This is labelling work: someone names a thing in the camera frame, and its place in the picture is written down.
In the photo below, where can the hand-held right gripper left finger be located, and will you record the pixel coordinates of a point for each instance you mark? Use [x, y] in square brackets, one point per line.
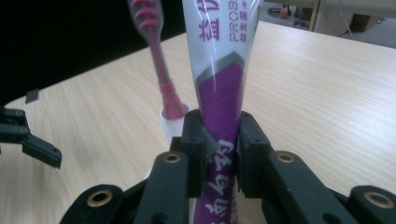
[193, 146]

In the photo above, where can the white and purple toothpaste tube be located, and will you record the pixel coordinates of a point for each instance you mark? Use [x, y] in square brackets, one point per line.
[219, 93]

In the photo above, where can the dark tape piece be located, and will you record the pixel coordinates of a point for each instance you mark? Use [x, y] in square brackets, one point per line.
[32, 95]

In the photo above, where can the pink toothbrush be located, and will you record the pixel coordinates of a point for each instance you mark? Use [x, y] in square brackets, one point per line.
[159, 59]

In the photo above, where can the small red object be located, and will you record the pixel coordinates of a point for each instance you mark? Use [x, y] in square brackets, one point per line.
[284, 11]

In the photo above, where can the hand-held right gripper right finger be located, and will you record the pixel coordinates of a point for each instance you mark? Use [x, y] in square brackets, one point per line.
[251, 149]

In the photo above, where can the dark purple clutter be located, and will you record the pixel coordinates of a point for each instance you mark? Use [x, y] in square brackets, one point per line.
[300, 22]

